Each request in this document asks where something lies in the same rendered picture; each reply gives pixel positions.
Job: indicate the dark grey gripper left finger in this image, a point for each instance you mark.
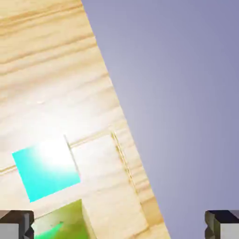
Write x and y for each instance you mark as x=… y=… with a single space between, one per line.
x=16 y=218

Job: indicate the small cyan cube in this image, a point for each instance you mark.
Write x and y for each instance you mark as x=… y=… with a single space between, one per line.
x=41 y=177

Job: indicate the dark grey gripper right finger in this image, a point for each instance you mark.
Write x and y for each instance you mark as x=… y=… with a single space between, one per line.
x=222 y=218

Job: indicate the small green cube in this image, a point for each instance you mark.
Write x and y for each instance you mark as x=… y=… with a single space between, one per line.
x=65 y=220

